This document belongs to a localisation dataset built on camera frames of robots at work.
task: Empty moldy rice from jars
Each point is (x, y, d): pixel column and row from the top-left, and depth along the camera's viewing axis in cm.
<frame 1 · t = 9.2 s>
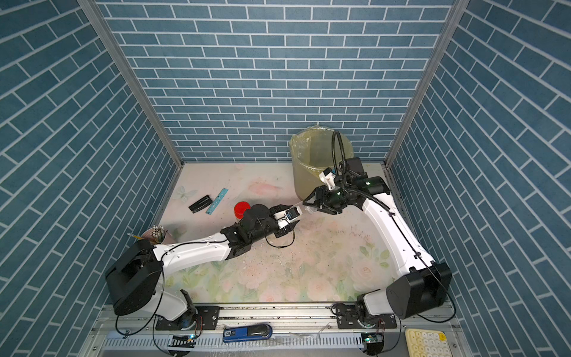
left hand: (299, 213, 79), fingers open
right hand: (310, 205, 73), fingers open
beige bin with yellow bag: (311, 153, 98), point 22 cm above the table
red lidded rice jar: (240, 207, 93), point 11 cm above the table
teal ruler: (215, 204, 106), on the table
black stapler: (200, 204, 104), point 2 cm above the table

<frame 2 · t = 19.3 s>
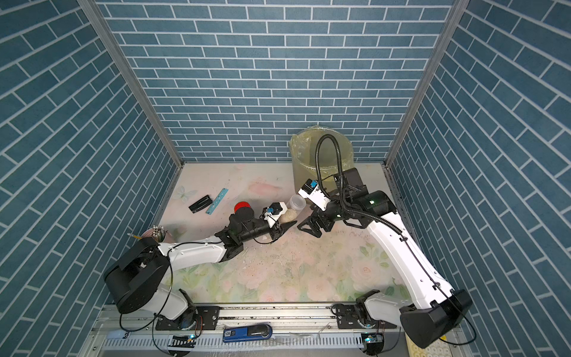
left hand: (295, 217, 78), fingers open
right hand: (309, 215, 70), fingers open
the named things where they were.

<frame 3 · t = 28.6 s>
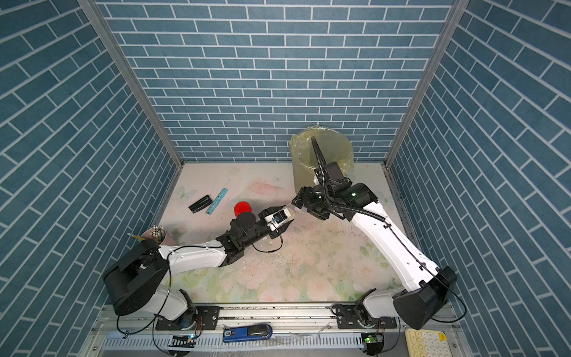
left hand: (292, 213, 79), fingers open
right hand: (298, 205, 72), fingers open
the named things where they were.

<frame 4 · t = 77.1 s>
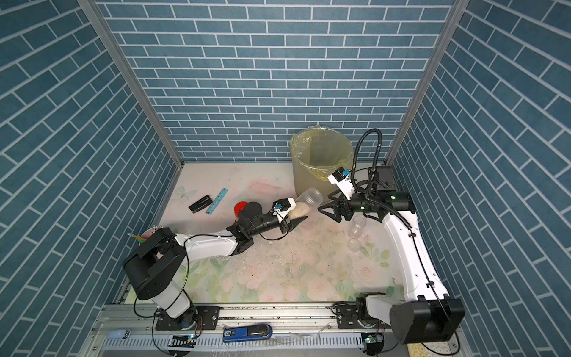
left hand: (306, 211, 77), fingers open
right hand: (329, 203, 72), fingers open
the named things where they were.

